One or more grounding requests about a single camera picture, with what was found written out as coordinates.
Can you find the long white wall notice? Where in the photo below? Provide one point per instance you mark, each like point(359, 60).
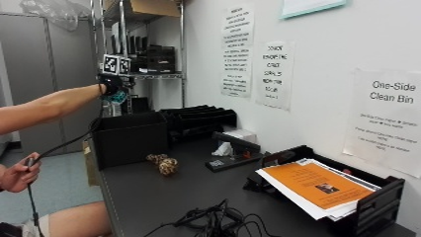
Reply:
point(238, 51)

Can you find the narrow white wall notice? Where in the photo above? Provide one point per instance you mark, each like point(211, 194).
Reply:
point(275, 74)

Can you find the teal framed whiteboard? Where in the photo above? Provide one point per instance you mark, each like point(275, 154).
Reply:
point(311, 6)

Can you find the white folded paper piece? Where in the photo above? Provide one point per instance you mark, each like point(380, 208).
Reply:
point(223, 149)

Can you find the white marker cube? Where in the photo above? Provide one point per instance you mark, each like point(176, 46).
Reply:
point(112, 64)

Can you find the flat brown cardboard piece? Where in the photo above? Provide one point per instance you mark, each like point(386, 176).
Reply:
point(90, 164)

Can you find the black paper tray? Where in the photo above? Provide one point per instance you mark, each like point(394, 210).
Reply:
point(378, 204)

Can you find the stack of white papers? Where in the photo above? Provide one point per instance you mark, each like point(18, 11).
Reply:
point(303, 207)

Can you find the brown cardboard box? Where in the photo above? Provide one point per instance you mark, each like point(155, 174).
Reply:
point(144, 8)

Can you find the clear plastic bag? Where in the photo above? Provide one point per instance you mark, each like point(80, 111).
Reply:
point(56, 11)

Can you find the black binders on shelf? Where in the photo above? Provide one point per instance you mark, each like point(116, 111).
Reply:
point(154, 57)

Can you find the large white wall notice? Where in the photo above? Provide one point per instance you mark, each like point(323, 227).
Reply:
point(386, 121)

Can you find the orange paper sheet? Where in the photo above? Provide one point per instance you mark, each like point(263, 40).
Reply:
point(318, 186)

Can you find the grey metal cabinet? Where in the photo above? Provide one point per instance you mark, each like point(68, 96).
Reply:
point(49, 65)

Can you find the small white box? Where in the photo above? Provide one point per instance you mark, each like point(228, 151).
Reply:
point(243, 135)

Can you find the the person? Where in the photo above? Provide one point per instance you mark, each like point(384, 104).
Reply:
point(75, 220)

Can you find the black open storage bin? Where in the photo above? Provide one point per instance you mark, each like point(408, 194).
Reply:
point(130, 141)

